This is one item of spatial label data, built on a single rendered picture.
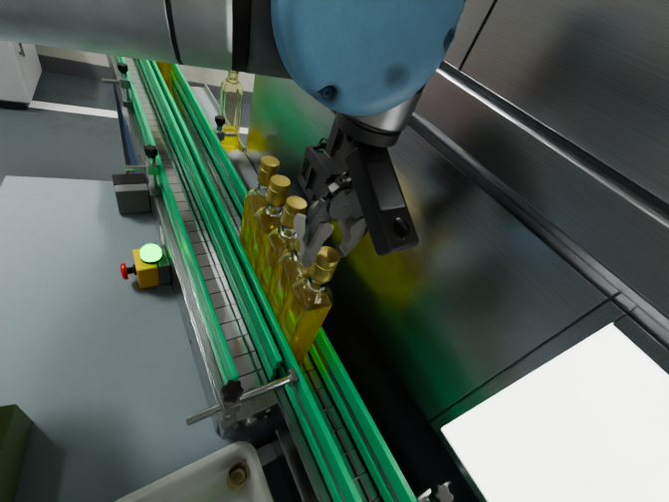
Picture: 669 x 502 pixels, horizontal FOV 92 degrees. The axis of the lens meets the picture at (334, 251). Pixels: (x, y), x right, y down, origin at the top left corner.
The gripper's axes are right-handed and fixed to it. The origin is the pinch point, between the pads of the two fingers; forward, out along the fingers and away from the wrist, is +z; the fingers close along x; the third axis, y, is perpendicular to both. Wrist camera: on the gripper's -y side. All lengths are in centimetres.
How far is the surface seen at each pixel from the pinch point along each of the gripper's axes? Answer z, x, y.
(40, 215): 40, 40, 62
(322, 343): 20.1, -3.7, -3.7
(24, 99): 105, 63, 260
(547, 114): -25.9, -15.3, -6.5
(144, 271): 33, 21, 32
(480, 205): -15.1, -12.3, -8.1
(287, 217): 1.5, 1.1, 10.9
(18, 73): 89, 62, 260
